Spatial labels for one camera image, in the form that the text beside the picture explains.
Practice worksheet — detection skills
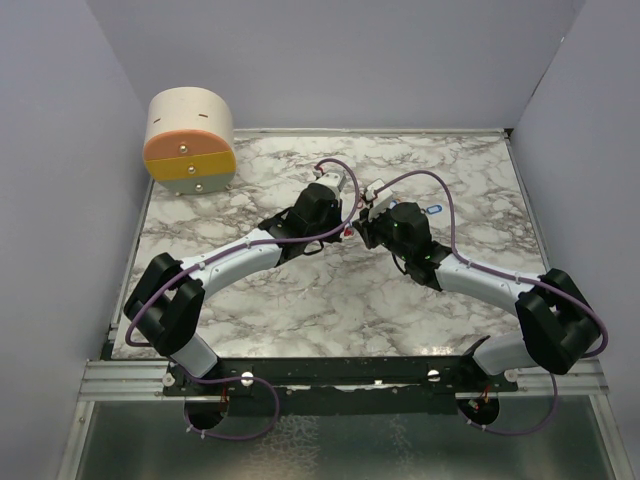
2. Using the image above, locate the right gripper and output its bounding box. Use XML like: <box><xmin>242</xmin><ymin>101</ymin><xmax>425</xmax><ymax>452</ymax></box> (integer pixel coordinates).
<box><xmin>353</xmin><ymin>202</ymin><xmax>411</xmax><ymax>262</ymax></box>

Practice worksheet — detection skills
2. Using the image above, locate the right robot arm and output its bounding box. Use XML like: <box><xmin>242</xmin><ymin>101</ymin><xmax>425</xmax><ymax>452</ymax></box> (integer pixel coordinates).
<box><xmin>354</xmin><ymin>202</ymin><xmax>602</xmax><ymax>391</ymax></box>

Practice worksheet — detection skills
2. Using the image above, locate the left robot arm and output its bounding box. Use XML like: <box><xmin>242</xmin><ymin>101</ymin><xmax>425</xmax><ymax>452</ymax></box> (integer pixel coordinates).
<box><xmin>123</xmin><ymin>173</ymin><xmax>345</xmax><ymax>395</ymax></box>

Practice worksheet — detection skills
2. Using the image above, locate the round three-drawer storage box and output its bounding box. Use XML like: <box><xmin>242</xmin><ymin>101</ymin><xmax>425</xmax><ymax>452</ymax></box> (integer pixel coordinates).
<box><xmin>142</xmin><ymin>87</ymin><xmax>237</xmax><ymax>195</ymax></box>

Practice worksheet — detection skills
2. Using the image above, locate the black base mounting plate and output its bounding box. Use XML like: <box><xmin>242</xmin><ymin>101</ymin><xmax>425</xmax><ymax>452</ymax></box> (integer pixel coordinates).
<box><xmin>163</xmin><ymin>355</ymin><xmax>517</xmax><ymax>416</ymax></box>

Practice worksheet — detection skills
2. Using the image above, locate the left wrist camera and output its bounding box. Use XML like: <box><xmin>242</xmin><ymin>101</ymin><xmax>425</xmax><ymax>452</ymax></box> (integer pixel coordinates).
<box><xmin>315</xmin><ymin>171</ymin><xmax>347</xmax><ymax>196</ymax></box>

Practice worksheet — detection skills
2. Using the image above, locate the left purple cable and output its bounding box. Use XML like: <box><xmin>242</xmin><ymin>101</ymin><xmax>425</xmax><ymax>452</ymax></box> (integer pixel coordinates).
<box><xmin>124</xmin><ymin>158</ymin><xmax>363</xmax><ymax>441</ymax></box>

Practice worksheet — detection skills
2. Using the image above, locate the aluminium rail frame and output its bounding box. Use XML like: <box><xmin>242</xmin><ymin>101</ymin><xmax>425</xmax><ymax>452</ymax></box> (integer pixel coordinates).
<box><xmin>79</xmin><ymin>359</ymin><xmax>609</xmax><ymax>402</ymax></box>

